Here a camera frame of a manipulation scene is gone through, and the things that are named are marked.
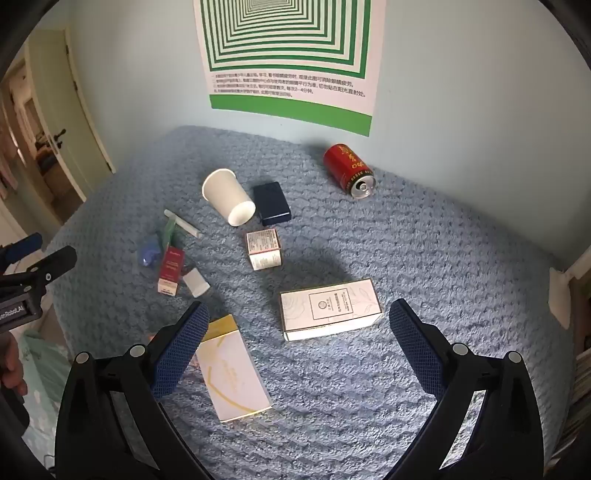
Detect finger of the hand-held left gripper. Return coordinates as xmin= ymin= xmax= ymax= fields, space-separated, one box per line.
xmin=0 ymin=233 xmax=43 ymax=268
xmin=0 ymin=246 xmax=77 ymax=296

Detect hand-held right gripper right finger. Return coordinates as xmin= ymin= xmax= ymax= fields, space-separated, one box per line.
xmin=389 ymin=298 xmax=543 ymax=480

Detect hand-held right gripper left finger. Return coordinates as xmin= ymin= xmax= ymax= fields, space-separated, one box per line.
xmin=54 ymin=301 xmax=211 ymax=480

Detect white paper cup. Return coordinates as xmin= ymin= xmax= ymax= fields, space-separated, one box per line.
xmin=202 ymin=168 xmax=256 ymax=227

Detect red drink can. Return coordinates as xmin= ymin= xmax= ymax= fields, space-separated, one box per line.
xmin=322 ymin=143 xmax=376 ymax=200

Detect person's left hand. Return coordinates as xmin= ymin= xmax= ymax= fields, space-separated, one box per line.
xmin=0 ymin=332 xmax=28 ymax=393

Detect white yellow box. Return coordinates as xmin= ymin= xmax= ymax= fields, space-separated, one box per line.
xmin=194 ymin=315 xmax=273 ymax=423

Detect light green printed cloth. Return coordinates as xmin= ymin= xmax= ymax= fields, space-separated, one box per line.
xmin=14 ymin=330 xmax=70 ymax=462

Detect small white bottle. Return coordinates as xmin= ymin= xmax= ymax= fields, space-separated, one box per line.
xmin=184 ymin=269 xmax=211 ymax=297

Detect red carton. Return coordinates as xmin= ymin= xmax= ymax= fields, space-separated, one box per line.
xmin=157 ymin=247 xmax=186 ymax=296

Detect blue plastic piece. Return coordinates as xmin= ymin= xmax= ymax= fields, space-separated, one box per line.
xmin=139 ymin=235 xmax=162 ymax=268

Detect blue textured blanket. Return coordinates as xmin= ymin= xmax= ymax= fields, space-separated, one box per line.
xmin=44 ymin=126 xmax=578 ymax=480

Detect white paper stick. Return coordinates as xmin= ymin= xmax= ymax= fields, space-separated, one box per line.
xmin=164 ymin=209 xmax=204 ymax=239

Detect small white orange box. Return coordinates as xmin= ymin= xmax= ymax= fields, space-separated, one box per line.
xmin=246 ymin=229 xmax=283 ymax=271

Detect pale green door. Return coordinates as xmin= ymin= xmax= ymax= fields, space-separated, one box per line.
xmin=25 ymin=30 xmax=114 ymax=201

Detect dark blue box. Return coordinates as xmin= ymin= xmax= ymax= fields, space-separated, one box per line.
xmin=252 ymin=181 xmax=289 ymax=227

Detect row of books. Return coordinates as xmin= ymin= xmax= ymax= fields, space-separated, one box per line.
xmin=554 ymin=351 xmax=591 ymax=462

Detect wooden bookshelf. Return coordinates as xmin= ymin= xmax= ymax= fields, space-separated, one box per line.
xmin=549 ymin=244 xmax=591 ymax=467

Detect green striped wall poster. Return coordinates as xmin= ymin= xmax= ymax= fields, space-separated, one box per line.
xmin=193 ymin=0 xmax=387 ymax=138

